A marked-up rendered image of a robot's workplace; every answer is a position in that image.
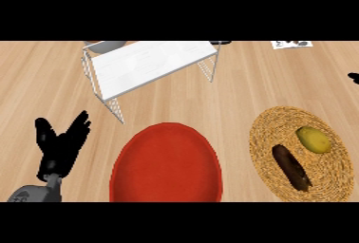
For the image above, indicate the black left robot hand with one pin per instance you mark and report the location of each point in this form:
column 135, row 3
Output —
column 58, row 148

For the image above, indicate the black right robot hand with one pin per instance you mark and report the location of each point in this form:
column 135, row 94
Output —
column 353, row 77

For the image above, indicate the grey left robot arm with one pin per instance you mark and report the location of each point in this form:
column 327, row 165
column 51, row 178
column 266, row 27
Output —
column 40, row 193

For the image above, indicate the yellow lemon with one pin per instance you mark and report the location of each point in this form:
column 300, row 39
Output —
column 314, row 140

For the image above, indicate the round woven wicker placemat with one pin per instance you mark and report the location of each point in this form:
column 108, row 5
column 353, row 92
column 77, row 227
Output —
column 302, row 155

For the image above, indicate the white printed card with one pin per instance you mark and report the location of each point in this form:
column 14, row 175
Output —
column 290, row 44

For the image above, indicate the red round plate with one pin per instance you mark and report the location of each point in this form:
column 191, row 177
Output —
column 166, row 164

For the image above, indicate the small black object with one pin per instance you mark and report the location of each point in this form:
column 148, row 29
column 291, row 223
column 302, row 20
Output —
column 219, row 42

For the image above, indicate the grey bowl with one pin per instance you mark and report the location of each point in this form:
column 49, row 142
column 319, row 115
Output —
column 105, row 46

